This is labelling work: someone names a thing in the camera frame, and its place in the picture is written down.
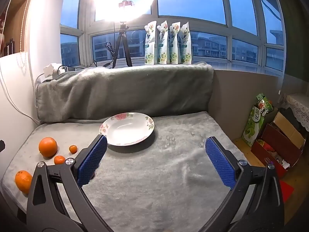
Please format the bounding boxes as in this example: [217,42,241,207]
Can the red-brown cardboard carton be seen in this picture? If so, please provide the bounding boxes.
[250,123,303,180]

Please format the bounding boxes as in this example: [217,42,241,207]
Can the white floral refill pouch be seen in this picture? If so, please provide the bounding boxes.
[180,22,192,64]
[169,22,180,65]
[144,21,158,65]
[157,20,169,65]

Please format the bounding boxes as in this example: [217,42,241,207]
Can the white cable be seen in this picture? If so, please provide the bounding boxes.
[0,65,40,124]

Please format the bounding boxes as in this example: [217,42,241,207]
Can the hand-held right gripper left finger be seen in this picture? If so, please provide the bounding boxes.
[26,134,114,232]

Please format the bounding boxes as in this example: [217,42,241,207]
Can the speckled orange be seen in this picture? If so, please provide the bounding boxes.
[15,170,33,195]

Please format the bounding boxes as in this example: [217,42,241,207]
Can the coiled black cable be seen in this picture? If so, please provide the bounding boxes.
[105,42,119,60]

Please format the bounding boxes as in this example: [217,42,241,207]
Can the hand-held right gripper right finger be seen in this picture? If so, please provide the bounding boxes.
[199,136,285,232]

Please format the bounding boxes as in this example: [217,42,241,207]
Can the white lace cloth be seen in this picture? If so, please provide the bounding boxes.
[280,93,309,133]

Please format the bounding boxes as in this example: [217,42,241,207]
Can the red paper sheet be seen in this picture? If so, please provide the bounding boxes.
[279,180,295,202]

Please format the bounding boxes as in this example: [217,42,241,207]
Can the white floral plate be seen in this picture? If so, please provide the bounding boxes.
[99,112,155,147]

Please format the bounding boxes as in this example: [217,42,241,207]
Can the grey plush mat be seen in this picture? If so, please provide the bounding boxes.
[1,111,249,232]

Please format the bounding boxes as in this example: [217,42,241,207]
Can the large smooth orange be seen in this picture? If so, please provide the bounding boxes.
[39,137,58,157]

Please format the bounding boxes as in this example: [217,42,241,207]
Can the green snack bag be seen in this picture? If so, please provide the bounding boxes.
[256,93,274,117]

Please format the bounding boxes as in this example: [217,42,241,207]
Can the beaded blind cord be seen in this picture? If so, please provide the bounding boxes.
[19,0,33,54]

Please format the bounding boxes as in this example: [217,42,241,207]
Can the white power strip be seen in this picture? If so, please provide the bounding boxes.
[43,63,67,80]

